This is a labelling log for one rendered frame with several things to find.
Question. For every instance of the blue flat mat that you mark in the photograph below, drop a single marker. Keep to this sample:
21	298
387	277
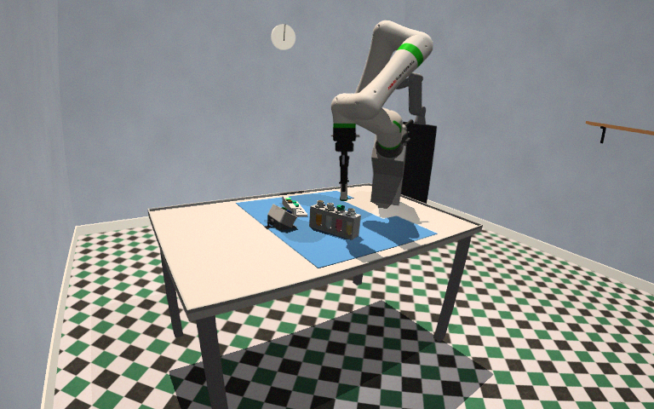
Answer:
323	249

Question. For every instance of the small sloping desk with blue and green keys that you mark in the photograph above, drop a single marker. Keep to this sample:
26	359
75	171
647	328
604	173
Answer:
276	216

